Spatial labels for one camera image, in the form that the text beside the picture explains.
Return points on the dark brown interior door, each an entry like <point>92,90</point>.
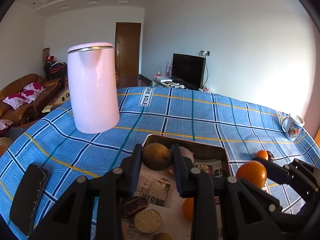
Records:
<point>128,50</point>

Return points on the pink electric kettle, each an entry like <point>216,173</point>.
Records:
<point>92,92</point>

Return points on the blue plaid tablecloth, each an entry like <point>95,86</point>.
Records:
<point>175,115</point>

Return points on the white printed mug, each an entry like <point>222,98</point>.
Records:
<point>293,128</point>

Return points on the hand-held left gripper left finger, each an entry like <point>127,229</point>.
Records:
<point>135,170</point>

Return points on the pink tall package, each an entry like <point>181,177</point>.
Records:
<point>169,70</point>

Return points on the pink metal tin box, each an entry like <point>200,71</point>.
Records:
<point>207,150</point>

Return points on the round oat snack roll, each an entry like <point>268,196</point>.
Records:
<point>147,221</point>

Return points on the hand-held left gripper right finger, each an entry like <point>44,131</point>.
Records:
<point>178,170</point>

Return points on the white pillow red flowers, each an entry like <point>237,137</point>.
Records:
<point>15,101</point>
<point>5,124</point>
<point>32,88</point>

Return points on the stacked red black chairs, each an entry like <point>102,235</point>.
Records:
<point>56,70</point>

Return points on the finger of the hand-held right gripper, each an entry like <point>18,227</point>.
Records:
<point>277,175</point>

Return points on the brown leather sofa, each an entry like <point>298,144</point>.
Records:
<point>15,82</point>

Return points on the low television stand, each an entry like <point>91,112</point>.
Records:
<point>165,81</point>

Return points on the black television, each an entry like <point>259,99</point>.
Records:
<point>187,68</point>

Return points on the purple passion fruit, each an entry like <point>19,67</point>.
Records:
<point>187,153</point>

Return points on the black smartphone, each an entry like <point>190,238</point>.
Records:
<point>27,200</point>

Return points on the wooden coffee table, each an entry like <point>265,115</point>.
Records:
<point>58,100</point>

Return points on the orange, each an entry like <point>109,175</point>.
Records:
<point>250,173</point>
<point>262,153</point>
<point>188,210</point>

